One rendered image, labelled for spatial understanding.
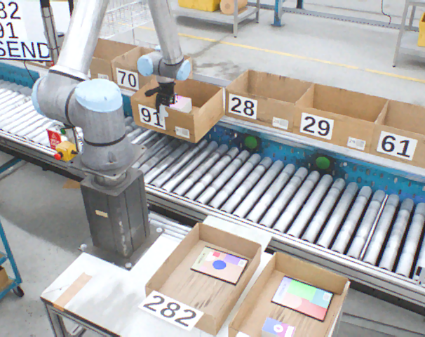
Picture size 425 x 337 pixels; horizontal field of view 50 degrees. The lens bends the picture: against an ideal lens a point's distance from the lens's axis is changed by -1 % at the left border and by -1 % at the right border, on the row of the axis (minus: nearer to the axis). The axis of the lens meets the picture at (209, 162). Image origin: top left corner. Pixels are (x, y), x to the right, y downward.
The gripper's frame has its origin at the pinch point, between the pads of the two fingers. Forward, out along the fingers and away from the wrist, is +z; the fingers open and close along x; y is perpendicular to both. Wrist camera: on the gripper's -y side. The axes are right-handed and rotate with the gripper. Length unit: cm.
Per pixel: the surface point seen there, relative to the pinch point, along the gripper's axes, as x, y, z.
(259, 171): 12, 51, 21
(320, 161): 24, 77, 12
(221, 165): 7.8, 31.3, 21.5
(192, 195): -20.1, 31.3, 24.6
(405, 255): -12, 126, 23
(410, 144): 29, 115, -6
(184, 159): 3.4, 12.0, 22.1
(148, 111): -0.2, -8.2, -1.6
